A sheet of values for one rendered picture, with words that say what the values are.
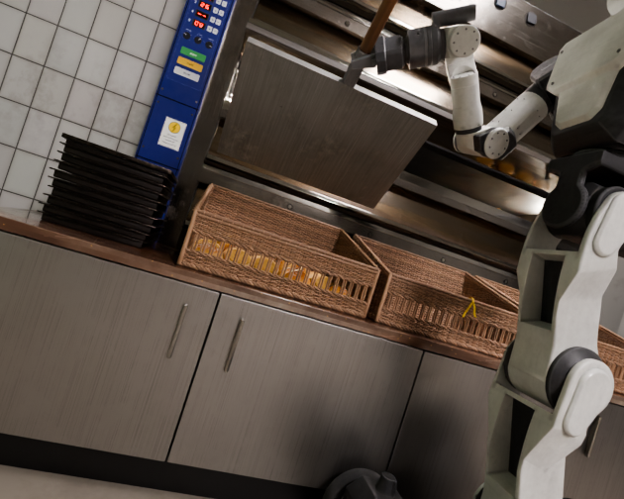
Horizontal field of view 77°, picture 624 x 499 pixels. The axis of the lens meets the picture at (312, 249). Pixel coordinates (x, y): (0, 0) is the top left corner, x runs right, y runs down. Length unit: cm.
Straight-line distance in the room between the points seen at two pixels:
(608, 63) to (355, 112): 56
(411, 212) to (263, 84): 91
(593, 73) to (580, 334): 54
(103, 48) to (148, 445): 132
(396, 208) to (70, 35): 137
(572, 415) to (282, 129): 96
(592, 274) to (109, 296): 105
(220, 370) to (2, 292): 53
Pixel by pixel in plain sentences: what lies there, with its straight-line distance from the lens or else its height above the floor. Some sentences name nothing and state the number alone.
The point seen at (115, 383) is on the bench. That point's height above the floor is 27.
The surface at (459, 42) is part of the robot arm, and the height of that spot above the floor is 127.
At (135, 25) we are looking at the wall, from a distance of 174.
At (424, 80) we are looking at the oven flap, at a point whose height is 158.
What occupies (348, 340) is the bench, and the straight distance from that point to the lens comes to 111.
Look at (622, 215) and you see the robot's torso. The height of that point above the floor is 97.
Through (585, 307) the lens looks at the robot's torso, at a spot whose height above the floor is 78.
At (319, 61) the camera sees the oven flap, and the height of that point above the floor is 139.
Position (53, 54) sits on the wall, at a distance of 176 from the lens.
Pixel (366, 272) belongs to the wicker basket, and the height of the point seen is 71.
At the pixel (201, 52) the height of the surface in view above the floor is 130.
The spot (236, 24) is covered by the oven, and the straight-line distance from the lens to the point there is 174.
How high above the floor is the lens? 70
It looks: 1 degrees up
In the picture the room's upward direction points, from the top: 18 degrees clockwise
